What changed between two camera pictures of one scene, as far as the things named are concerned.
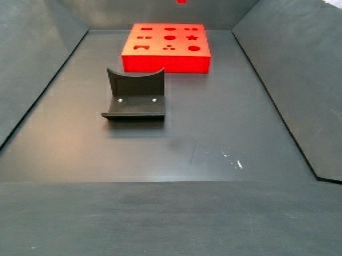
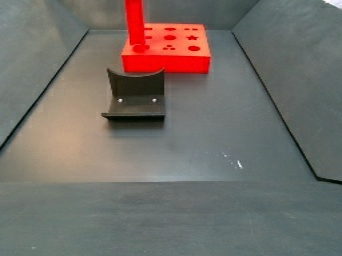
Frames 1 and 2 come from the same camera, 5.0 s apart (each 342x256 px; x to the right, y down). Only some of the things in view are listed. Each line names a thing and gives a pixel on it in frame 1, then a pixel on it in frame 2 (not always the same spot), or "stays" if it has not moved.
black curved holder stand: [137, 97] stays
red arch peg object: [182, 2] -> [136, 25]
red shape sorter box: [170, 46] stays
